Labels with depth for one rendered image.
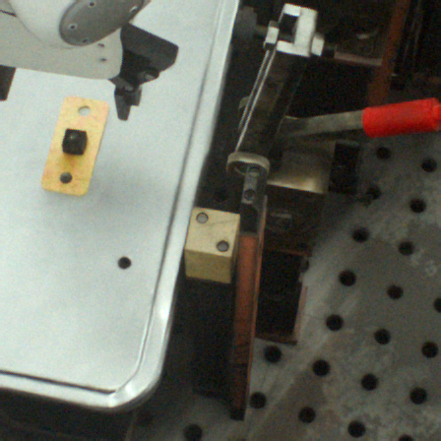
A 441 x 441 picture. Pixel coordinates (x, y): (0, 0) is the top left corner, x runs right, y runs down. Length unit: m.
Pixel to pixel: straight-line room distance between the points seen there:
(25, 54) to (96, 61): 0.05
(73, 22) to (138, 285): 0.34
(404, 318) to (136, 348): 0.41
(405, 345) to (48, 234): 0.44
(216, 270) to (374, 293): 0.39
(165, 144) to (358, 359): 0.36
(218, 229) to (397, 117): 0.15
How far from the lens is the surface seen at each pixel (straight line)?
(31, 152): 0.96
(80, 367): 0.88
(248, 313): 0.88
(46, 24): 0.60
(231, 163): 0.86
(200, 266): 0.86
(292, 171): 0.88
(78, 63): 0.79
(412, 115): 0.81
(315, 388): 1.19
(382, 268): 1.24
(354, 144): 1.18
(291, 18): 0.76
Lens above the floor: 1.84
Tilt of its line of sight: 66 degrees down
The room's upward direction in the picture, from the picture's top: 1 degrees clockwise
